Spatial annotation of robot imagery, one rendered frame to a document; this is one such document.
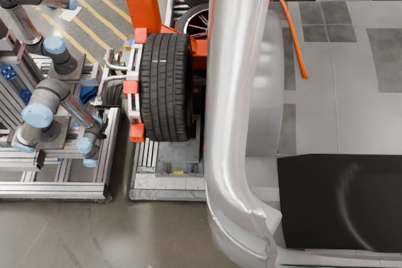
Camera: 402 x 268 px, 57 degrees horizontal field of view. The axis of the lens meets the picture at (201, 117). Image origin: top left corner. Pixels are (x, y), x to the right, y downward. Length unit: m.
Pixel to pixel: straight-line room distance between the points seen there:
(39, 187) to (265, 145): 1.70
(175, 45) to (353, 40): 1.03
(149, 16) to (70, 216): 1.57
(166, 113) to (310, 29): 1.01
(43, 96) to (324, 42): 1.55
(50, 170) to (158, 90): 1.29
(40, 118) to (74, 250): 1.40
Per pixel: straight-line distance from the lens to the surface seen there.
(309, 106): 2.10
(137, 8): 2.40
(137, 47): 2.18
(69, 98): 1.90
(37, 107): 1.75
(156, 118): 2.03
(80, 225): 2.98
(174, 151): 2.78
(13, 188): 3.02
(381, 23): 2.55
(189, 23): 3.18
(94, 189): 2.78
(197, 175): 2.77
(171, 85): 1.97
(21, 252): 3.09
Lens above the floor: 2.70
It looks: 59 degrees down
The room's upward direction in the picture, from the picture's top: 5 degrees counter-clockwise
